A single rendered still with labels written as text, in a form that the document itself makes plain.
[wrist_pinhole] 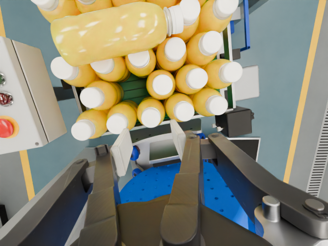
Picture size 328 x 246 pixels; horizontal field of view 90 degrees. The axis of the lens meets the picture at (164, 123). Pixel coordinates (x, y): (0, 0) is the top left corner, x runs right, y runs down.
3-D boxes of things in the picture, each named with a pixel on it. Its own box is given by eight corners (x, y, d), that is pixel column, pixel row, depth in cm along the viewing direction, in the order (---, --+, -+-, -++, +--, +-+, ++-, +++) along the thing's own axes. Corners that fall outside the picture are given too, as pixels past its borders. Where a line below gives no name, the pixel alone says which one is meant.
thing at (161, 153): (151, 150, 52) (151, 170, 40) (149, 143, 51) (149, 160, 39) (181, 144, 52) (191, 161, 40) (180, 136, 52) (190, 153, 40)
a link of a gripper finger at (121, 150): (125, 175, 16) (117, 177, 16) (133, 148, 22) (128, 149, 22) (117, 146, 15) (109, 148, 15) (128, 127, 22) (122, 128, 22)
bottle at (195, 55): (192, 75, 51) (214, 69, 33) (173, 62, 50) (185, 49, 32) (205, 54, 50) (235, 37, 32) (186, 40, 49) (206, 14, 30)
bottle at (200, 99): (181, 108, 53) (197, 119, 35) (185, 85, 51) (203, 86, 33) (203, 110, 54) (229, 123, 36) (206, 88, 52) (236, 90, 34)
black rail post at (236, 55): (220, 64, 50) (233, 60, 43) (219, 53, 50) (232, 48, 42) (227, 63, 50) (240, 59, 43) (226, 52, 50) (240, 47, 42)
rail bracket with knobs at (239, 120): (209, 129, 55) (221, 139, 45) (206, 108, 53) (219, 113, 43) (237, 124, 55) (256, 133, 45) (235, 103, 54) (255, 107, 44)
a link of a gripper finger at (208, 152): (190, 148, 14) (225, 141, 14) (179, 131, 19) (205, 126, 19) (192, 164, 14) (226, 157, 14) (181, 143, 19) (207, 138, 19)
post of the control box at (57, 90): (115, 91, 137) (29, 106, 39) (114, 86, 136) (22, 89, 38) (120, 90, 137) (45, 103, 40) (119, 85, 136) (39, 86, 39)
